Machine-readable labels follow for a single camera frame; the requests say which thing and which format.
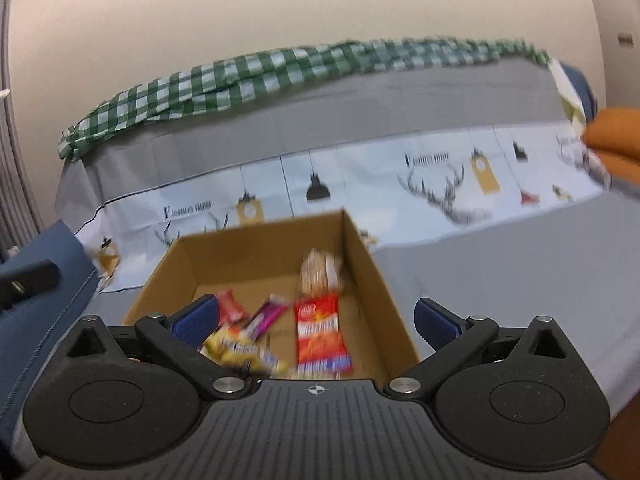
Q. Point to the magenta snack bar packet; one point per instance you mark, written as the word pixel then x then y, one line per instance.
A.
pixel 267 316

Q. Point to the yellow snack packet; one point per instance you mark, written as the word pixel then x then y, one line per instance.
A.
pixel 240 350

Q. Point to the wall switch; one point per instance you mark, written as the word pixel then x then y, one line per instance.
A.
pixel 624 40

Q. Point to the grey curtain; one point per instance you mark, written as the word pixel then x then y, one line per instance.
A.
pixel 17 160

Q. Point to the dark blue cushion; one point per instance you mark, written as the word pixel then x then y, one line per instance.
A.
pixel 582 85

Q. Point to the round puffed grain snack bag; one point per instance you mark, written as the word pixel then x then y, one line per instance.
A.
pixel 320 272

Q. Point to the red cracker packet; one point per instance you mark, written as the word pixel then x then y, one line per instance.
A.
pixel 320 335

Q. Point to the small red snack packet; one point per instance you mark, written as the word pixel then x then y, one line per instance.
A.
pixel 232 306

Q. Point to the grey printed bedsheet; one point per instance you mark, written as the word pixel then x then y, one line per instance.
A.
pixel 500 270

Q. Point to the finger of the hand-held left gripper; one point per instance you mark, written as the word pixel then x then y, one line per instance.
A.
pixel 30 280

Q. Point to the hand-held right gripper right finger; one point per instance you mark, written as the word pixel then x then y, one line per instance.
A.
pixel 436 322

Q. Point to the cardboard box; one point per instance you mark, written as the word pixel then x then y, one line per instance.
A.
pixel 270 255

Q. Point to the green checked cloth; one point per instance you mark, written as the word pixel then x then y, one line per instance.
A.
pixel 225 80

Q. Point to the blue pillow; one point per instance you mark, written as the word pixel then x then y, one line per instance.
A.
pixel 45 340

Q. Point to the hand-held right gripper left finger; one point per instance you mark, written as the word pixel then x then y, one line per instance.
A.
pixel 197 320

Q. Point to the orange pillow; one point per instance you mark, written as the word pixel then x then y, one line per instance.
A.
pixel 617 132

